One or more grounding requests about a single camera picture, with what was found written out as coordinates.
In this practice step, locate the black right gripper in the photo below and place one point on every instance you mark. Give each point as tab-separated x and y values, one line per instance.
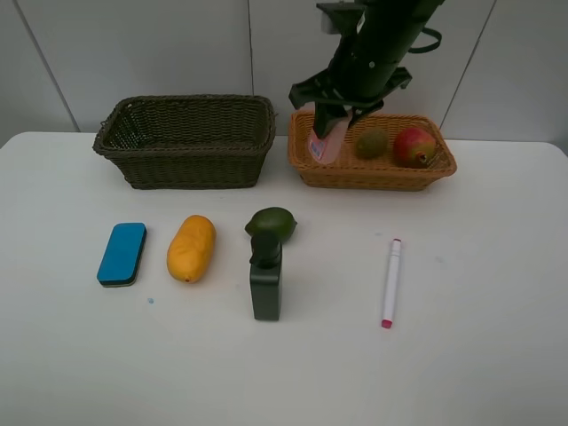
358	75

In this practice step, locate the pink bottle white cap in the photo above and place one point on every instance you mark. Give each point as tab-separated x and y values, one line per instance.
326	150

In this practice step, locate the brown kiwi fruit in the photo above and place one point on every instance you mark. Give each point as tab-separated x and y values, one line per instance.
371	144

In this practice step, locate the red pomegranate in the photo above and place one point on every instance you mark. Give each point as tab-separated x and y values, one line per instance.
413	148

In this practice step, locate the white pink marker pen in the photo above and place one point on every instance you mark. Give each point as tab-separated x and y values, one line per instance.
391	284

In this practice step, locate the blue whiteboard eraser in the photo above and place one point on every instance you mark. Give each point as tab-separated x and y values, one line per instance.
120	262

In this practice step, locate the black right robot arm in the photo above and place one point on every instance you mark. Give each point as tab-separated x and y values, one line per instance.
374	37

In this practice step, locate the orange wicker basket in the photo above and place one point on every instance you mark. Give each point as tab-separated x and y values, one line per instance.
381	173

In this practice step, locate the green lime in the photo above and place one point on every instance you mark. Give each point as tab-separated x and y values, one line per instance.
276	220

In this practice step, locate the dark green pump bottle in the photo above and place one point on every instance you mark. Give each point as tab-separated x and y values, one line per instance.
265	276

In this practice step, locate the dark brown wicker basket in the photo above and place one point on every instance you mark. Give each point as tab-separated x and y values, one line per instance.
196	142

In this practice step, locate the yellow mango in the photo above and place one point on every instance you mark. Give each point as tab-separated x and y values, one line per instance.
191	250

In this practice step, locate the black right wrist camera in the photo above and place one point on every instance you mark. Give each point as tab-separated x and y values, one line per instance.
340	18

